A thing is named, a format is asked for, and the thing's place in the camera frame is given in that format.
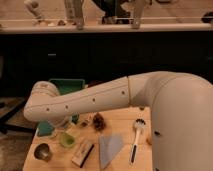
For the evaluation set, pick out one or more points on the small brush with wooden handle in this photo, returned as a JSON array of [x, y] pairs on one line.
[[85, 123]]

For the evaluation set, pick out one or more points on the black office chair base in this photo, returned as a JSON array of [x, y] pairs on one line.
[[5, 128]]

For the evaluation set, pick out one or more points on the brown pine cone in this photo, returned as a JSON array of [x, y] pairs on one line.
[[99, 122]]

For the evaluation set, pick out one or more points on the metal cup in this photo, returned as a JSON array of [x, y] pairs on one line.
[[43, 152]]

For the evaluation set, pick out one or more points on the red apple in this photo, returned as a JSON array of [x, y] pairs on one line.
[[149, 139]]

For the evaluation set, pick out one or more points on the teal sponge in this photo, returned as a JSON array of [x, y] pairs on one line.
[[46, 129]]

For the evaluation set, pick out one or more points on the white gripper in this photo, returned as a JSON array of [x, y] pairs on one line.
[[61, 122]]

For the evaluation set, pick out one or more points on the green plastic tray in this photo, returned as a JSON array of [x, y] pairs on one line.
[[66, 86]]

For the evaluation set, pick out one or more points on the small green cup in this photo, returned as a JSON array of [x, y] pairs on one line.
[[67, 140]]

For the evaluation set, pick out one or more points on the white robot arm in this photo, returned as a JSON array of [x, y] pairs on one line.
[[181, 106]]

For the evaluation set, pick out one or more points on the blue folded cloth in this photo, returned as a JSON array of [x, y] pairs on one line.
[[109, 147]]

